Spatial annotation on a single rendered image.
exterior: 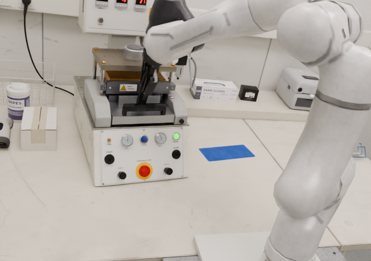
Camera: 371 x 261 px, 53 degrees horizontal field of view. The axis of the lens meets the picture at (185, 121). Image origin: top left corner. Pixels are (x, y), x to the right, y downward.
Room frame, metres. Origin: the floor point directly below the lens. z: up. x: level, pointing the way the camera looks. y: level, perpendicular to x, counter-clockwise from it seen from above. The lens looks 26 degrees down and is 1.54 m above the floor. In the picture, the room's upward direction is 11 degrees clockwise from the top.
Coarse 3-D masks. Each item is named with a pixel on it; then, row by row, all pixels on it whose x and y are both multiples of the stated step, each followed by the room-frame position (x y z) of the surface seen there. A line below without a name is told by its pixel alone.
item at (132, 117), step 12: (120, 96) 1.17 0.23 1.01; (132, 96) 1.19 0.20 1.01; (156, 96) 1.22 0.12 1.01; (120, 108) 1.16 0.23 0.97; (168, 108) 1.23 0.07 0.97; (120, 120) 1.10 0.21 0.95; (132, 120) 1.12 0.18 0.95; (144, 120) 1.13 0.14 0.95; (156, 120) 1.15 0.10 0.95; (168, 120) 1.17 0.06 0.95
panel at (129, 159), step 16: (144, 128) 1.13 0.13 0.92; (160, 128) 1.16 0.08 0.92; (176, 128) 1.18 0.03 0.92; (112, 144) 1.06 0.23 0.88; (144, 144) 1.11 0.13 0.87; (176, 144) 1.16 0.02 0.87; (128, 160) 1.07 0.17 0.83; (144, 160) 1.09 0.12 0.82; (160, 160) 1.11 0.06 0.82; (176, 160) 1.14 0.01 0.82; (112, 176) 1.02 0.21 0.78; (128, 176) 1.04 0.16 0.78; (160, 176) 1.09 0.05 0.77; (176, 176) 1.12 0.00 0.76
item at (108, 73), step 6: (108, 72) 1.24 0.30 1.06; (114, 72) 1.25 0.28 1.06; (120, 72) 1.26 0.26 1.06; (126, 72) 1.27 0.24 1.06; (132, 72) 1.29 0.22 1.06; (138, 72) 1.30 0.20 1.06; (108, 78) 1.20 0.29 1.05; (114, 78) 1.20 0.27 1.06; (120, 78) 1.21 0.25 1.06; (126, 78) 1.22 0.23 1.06; (132, 78) 1.23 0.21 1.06; (138, 78) 1.24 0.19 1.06; (162, 78) 1.28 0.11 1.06
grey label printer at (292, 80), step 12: (288, 72) 2.02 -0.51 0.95; (300, 72) 2.03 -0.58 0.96; (312, 72) 2.07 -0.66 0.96; (288, 84) 1.97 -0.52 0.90; (300, 84) 1.88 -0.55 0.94; (312, 84) 1.90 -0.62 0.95; (288, 96) 1.93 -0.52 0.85; (300, 96) 1.88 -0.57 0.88; (312, 96) 1.89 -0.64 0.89; (300, 108) 1.89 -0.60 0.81
